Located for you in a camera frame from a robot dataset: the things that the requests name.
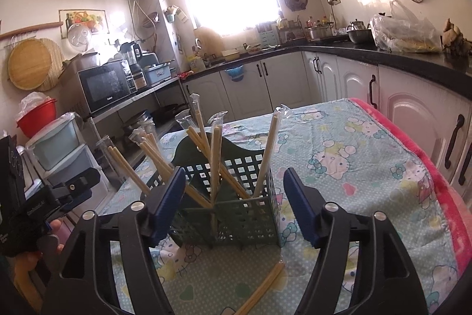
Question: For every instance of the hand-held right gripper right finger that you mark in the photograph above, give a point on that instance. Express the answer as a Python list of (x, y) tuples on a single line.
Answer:
[(300, 206)]

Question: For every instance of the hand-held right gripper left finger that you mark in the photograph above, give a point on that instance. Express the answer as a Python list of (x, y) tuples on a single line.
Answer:
[(167, 204)]

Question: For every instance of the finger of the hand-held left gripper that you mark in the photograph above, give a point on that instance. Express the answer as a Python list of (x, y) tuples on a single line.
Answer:
[(77, 182)]

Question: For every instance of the green plastic utensil basket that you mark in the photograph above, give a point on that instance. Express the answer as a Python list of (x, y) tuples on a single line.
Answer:
[(243, 219)]

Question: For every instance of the bunch of chopsticks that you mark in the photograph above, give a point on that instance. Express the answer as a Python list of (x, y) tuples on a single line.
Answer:
[(217, 152)]

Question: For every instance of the chopstick pair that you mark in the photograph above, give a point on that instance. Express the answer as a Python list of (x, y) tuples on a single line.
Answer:
[(261, 285)]

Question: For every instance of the person's left forearm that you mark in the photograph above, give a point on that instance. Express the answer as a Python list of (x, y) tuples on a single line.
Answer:
[(25, 267)]

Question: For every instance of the person's left hand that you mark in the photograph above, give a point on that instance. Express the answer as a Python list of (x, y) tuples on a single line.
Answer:
[(57, 226)]

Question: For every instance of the pastel plastic drawer tower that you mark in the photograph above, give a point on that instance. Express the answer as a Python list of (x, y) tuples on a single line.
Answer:
[(59, 149)]

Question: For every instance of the printed cartoon tablecloth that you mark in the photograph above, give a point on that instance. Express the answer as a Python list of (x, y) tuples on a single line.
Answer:
[(350, 171)]

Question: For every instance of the red plastic basin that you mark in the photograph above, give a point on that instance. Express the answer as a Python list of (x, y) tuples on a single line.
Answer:
[(35, 121)]

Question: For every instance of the metal shelf rack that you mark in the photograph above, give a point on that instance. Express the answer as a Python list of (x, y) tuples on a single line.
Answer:
[(110, 112)]

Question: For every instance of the steel stock pot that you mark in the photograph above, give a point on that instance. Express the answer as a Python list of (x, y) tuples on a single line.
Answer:
[(139, 123)]

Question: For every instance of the clear plastic bag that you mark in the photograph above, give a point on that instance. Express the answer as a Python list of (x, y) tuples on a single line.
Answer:
[(35, 103)]

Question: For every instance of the black frying pan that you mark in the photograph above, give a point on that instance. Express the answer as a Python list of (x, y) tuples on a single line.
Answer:
[(169, 112)]

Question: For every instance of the black microwave oven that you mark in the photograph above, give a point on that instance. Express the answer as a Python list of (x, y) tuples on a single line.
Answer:
[(103, 88)]

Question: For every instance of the round woven bamboo tray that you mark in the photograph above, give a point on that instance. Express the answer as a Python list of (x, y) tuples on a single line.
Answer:
[(57, 64)]

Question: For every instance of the round wooden board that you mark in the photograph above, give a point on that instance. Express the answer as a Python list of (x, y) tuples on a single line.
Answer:
[(29, 66)]

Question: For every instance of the white base cabinets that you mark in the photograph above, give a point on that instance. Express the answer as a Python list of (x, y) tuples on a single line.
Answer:
[(280, 79)]

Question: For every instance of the grey blue dish box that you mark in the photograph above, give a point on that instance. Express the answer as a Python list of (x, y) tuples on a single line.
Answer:
[(158, 74)]

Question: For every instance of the black blender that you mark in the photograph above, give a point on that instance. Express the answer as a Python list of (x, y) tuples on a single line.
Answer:
[(132, 64)]

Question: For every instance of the blue hanging bowl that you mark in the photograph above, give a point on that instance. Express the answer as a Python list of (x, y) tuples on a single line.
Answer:
[(234, 74)]

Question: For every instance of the long wooden rolling pin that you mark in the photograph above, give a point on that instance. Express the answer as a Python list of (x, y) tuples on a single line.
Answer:
[(29, 30)]

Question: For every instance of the yellow dish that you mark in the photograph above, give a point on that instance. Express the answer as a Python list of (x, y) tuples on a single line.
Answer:
[(229, 55)]

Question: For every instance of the beige large container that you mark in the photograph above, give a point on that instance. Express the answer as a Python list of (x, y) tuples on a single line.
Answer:
[(206, 42)]

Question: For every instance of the black dish rack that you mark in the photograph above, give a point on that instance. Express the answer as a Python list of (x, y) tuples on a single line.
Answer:
[(291, 33)]

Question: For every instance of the steel cooking pot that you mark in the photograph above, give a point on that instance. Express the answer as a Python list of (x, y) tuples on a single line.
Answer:
[(319, 32)]

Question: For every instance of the teal small drawer organizer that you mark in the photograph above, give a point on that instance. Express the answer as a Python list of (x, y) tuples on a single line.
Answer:
[(267, 34)]

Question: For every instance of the black kitchen countertop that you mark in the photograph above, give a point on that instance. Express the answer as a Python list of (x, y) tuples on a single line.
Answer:
[(405, 66)]

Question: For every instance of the steel pot with lid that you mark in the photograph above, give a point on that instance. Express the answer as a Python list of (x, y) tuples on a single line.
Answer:
[(359, 34)]

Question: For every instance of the large crumpled plastic bag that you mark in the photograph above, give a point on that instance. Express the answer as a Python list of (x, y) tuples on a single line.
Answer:
[(405, 31)]

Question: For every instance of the brown lumpy produce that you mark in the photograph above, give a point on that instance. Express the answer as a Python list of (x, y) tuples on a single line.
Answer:
[(455, 38)]

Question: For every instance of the fruit wall picture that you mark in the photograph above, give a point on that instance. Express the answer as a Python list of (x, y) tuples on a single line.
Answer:
[(86, 18)]

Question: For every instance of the green wall holder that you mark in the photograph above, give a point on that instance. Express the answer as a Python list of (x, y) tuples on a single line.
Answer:
[(175, 14)]

